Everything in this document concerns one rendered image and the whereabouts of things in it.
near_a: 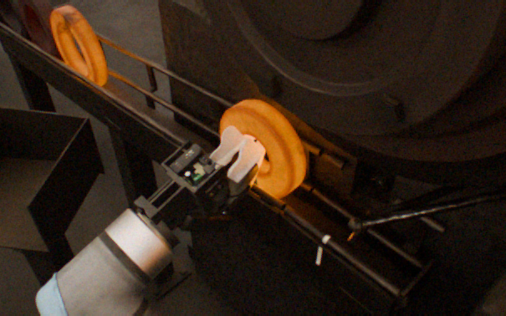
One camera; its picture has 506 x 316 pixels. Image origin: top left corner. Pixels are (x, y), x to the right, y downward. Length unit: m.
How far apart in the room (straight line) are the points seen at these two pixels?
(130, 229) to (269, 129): 0.23
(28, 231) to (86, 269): 0.27
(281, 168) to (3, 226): 0.48
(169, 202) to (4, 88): 1.83
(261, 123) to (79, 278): 0.31
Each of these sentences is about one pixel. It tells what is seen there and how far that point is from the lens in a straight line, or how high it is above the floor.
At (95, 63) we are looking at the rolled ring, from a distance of 1.08.
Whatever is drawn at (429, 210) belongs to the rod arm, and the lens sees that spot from 0.49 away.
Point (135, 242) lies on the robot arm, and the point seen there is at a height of 0.76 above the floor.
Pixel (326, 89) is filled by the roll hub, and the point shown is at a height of 1.02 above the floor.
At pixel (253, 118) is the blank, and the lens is 0.69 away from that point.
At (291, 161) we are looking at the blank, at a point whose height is 0.78.
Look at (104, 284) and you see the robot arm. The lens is 0.63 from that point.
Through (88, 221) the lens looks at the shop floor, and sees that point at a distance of 1.68.
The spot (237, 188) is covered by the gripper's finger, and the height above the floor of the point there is 0.75.
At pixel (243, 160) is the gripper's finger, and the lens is 0.68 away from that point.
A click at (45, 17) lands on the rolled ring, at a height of 0.72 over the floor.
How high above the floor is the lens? 1.25
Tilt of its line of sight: 44 degrees down
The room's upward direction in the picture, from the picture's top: straight up
